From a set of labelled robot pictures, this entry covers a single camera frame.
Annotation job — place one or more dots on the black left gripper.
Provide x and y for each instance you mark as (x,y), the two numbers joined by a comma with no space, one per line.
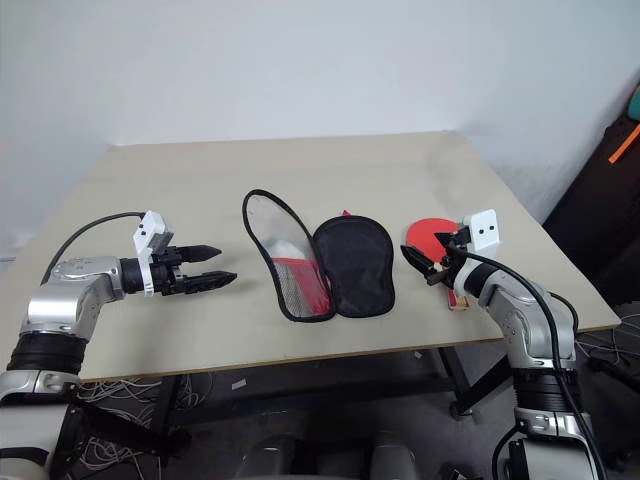
(165,277)

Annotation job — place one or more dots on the dark grey rounded shape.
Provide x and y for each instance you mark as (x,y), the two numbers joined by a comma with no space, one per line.
(395,455)
(275,457)

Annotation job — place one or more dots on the red table tennis paddle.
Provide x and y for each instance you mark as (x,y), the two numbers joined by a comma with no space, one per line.
(422,231)

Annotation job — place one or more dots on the large black bag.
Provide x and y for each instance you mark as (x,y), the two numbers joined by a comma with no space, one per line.
(595,225)

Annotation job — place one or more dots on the small grey blue object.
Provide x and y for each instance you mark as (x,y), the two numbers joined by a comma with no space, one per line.
(289,248)

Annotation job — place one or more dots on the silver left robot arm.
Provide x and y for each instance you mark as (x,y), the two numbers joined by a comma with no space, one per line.
(60,300)

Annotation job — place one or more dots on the black metal table frame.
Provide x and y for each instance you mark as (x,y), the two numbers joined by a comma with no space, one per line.
(457,380)

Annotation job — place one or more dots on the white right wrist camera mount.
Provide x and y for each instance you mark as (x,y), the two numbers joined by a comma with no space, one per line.
(482,230)

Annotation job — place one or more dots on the teal object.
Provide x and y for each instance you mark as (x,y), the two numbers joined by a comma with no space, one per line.
(635,102)

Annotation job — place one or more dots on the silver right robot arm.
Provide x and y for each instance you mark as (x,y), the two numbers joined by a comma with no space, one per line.
(530,325)

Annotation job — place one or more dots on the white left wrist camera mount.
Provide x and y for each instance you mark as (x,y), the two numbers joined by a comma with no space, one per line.
(150,225)

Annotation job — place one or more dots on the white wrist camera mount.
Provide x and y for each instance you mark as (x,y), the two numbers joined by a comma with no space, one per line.
(482,230)
(150,225)

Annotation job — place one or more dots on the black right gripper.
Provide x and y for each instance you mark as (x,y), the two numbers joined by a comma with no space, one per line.
(457,245)

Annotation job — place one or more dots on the red round object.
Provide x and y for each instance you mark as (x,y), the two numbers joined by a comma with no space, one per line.
(357,265)

